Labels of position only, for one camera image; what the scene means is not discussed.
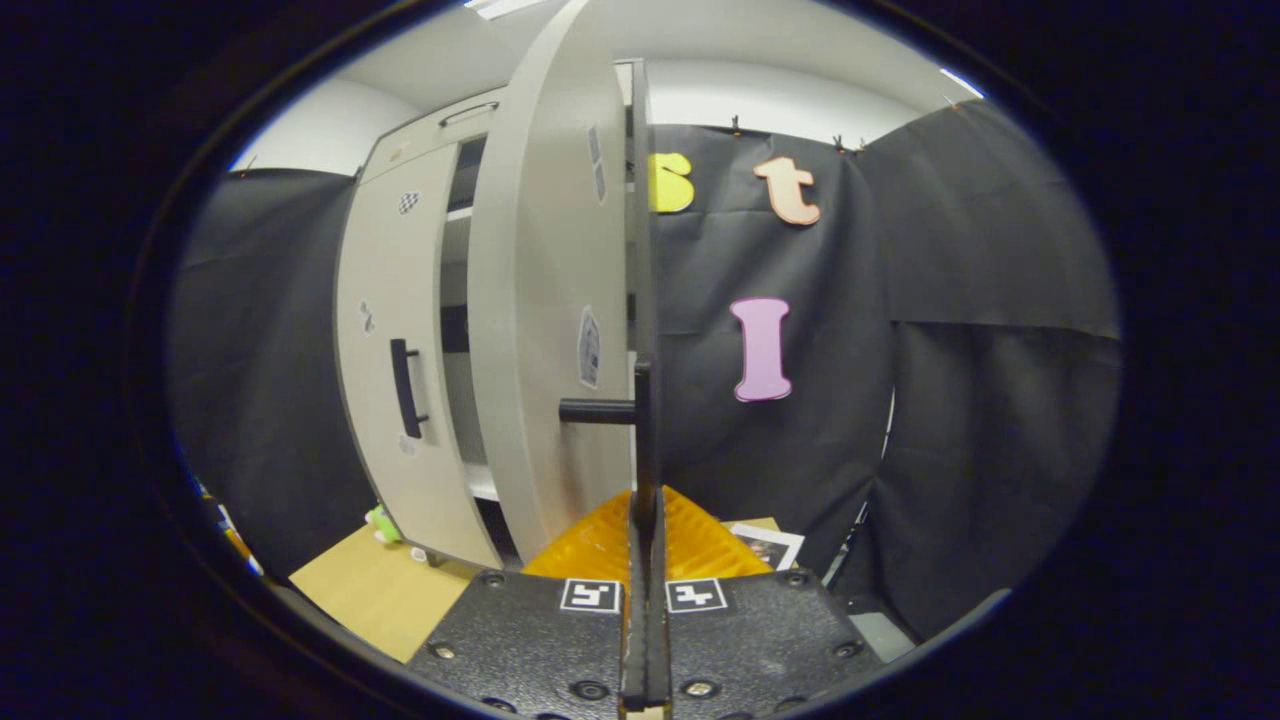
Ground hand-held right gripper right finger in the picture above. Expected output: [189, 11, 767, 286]
[645, 487, 886, 720]

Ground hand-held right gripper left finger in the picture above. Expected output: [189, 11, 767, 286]
[405, 488, 647, 720]

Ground grey cabinet door cube stickers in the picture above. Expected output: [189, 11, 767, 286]
[468, 0, 661, 581]

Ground grey double-door shoe cabinet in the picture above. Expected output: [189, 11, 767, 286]
[335, 58, 651, 573]

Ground printed photo card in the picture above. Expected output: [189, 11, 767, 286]
[728, 521, 806, 573]

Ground pink starfish plush toy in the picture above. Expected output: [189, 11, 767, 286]
[363, 503, 429, 563]

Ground black backdrop cloth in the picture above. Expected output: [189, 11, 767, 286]
[165, 97, 1123, 641]

